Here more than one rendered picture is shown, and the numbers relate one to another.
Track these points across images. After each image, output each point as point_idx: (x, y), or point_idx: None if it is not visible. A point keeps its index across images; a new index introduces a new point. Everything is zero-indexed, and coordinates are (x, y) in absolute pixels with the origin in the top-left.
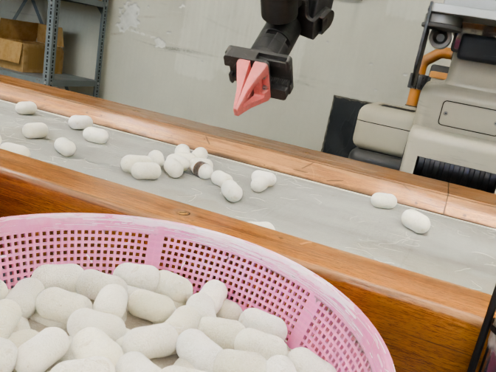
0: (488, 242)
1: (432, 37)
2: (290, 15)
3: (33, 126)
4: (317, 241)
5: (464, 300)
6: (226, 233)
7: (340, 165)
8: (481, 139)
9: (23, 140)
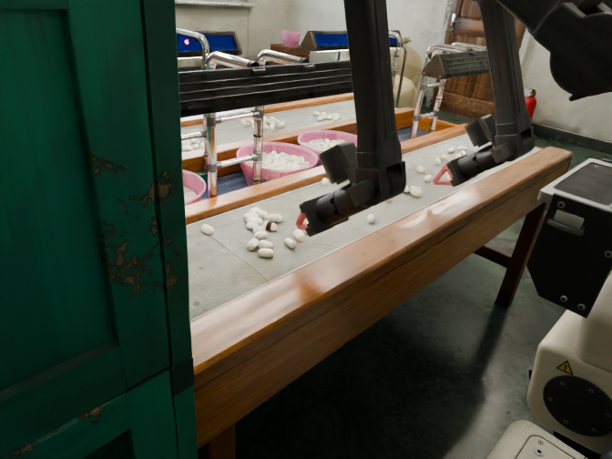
0: (331, 231)
1: None
2: (473, 142)
3: (418, 167)
4: (326, 193)
5: (271, 183)
6: (311, 169)
7: (412, 216)
8: (577, 328)
9: (414, 170)
